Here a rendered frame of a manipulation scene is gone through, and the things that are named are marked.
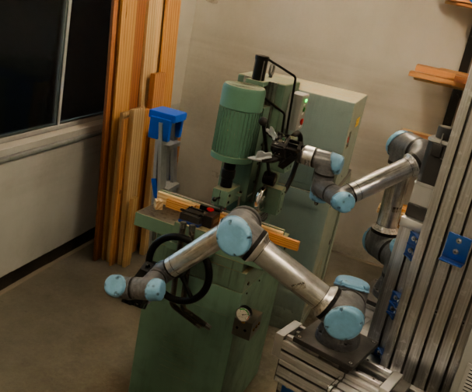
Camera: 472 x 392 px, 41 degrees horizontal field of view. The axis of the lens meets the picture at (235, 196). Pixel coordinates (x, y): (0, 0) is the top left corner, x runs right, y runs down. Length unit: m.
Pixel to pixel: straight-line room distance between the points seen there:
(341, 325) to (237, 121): 0.95
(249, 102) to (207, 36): 2.70
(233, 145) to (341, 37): 2.46
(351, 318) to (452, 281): 0.38
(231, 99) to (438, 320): 1.11
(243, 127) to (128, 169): 1.62
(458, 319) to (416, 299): 0.14
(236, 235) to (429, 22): 3.14
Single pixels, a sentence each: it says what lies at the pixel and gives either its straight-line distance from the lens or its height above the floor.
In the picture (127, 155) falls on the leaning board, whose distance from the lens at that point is 3.96.
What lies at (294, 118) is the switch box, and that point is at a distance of 2.76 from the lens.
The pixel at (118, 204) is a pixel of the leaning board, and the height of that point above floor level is 0.43.
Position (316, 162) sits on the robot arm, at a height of 1.32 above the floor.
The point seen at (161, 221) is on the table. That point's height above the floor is 0.90.
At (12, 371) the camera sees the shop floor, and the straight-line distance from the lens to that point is 3.20.
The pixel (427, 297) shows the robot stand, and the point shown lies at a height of 1.04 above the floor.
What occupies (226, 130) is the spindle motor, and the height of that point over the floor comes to 1.33.
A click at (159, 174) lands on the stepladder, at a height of 0.83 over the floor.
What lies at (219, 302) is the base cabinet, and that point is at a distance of 2.62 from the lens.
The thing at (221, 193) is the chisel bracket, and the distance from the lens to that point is 2.59.
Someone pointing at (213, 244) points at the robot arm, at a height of 1.05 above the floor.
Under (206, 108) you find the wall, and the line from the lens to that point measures 5.17.
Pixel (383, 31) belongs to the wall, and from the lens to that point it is 4.77.
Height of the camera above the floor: 1.89
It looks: 19 degrees down
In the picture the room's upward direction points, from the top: 11 degrees clockwise
